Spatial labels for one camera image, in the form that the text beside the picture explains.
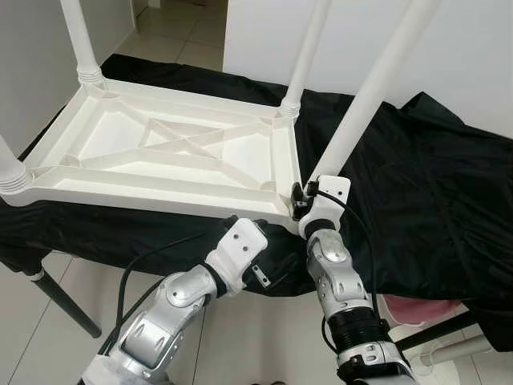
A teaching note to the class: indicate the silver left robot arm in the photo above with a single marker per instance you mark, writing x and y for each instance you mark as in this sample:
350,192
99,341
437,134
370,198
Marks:
160,321

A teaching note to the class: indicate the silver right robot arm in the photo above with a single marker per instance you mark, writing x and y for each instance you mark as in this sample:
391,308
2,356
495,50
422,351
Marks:
345,297

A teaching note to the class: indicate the black cloth cover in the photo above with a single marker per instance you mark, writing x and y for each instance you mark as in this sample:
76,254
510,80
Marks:
433,192

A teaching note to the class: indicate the pink soft object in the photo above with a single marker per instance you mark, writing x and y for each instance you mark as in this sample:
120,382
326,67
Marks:
421,307

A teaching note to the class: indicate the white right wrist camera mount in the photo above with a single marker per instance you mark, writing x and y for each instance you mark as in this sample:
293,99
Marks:
329,200

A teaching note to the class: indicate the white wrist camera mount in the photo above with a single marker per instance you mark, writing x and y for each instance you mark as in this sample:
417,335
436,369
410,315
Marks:
329,200
236,253

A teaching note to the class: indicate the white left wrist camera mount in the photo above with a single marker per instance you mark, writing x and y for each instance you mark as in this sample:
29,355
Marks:
236,253

